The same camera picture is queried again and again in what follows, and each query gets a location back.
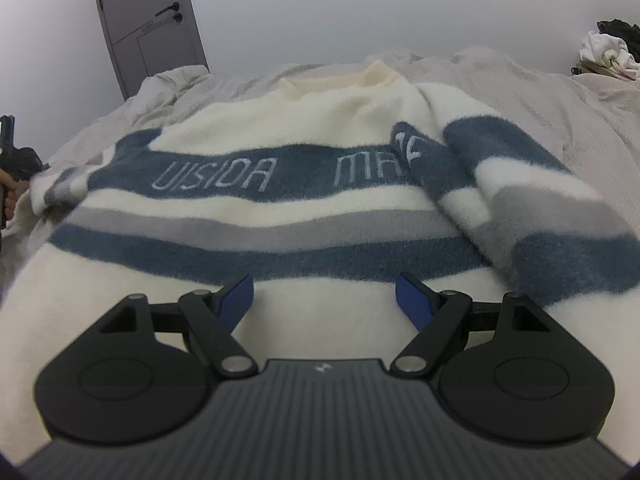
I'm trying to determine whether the cream striped fleece sweater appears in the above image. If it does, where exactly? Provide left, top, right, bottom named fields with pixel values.
left=1, top=62, right=639, bottom=460

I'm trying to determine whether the white clothes pile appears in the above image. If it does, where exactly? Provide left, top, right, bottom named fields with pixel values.
left=578, top=32, right=639, bottom=80

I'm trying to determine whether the black clothes pile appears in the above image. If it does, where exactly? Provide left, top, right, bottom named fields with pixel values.
left=597, top=18, right=640, bottom=61

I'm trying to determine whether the person's left hand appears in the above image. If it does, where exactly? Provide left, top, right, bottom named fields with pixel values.
left=0, top=170, right=29, bottom=220

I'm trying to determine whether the grey door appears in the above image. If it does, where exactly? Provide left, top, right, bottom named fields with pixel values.
left=96, top=0, right=207, bottom=99

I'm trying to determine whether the grey bed sheet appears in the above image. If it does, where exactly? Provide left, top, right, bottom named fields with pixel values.
left=52, top=47, right=639, bottom=249

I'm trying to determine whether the cardboard box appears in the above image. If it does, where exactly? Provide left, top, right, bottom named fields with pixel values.
left=570, top=63, right=600, bottom=76

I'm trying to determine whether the black door handle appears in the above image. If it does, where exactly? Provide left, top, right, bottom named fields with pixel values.
left=154, top=1, right=183, bottom=24

